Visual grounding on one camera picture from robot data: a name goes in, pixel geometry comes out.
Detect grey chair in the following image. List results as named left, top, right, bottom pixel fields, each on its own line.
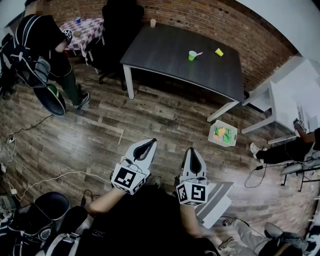
left=279, top=149, right=320, bottom=193

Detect white grey box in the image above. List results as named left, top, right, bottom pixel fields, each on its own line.
left=194, top=181, right=235, bottom=230

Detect white cable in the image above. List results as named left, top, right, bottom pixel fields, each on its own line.
left=0, top=133, right=113, bottom=201

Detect black grey bag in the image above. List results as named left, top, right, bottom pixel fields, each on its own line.
left=36, top=206, right=94, bottom=256

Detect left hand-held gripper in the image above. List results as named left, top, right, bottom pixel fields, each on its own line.
left=110, top=138, right=158, bottom=196

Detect checkered cloth table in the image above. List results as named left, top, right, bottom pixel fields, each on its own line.
left=59, top=17, right=106, bottom=66

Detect person's grey shoe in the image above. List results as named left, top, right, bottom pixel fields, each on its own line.
left=149, top=175, right=164, bottom=189

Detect person's left forearm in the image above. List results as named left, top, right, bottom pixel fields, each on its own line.
left=86, top=186, right=126, bottom=218

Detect black office chair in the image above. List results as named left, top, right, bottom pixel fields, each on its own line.
left=86, top=0, right=146, bottom=91

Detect dark table with white legs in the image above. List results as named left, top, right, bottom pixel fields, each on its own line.
left=119, top=22, right=246, bottom=124

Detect black bin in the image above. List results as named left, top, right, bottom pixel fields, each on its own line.
left=7, top=191, right=71, bottom=241

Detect black cable with adapter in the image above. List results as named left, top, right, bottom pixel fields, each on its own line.
left=244, top=163, right=268, bottom=189

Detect person's right forearm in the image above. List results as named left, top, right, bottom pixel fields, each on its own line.
left=179, top=202, right=204, bottom=239

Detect person's black clothing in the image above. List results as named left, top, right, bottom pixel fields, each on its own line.
left=82, top=184, right=221, bottom=256

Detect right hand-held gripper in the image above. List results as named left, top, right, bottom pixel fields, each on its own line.
left=175, top=147, right=209, bottom=207

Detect white desk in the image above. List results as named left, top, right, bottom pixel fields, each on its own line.
left=240, top=58, right=320, bottom=146

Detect black oval board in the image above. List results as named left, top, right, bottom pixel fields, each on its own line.
left=32, top=83, right=67, bottom=118

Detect white basket with green items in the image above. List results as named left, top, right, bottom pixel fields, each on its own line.
left=207, top=119, right=239, bottom=148

